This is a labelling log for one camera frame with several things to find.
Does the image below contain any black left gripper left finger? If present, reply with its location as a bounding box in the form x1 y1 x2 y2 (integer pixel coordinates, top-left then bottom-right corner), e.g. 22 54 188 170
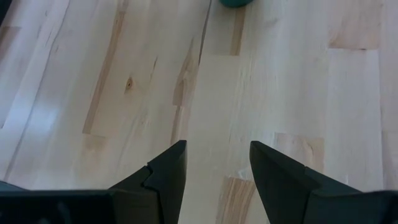
108 139 188 224

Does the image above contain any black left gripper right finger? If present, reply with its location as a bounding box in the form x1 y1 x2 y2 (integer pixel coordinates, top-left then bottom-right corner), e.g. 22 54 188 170
249 140 398 224

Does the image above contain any green cup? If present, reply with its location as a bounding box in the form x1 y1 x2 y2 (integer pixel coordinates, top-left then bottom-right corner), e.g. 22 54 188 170
219 0 256 9

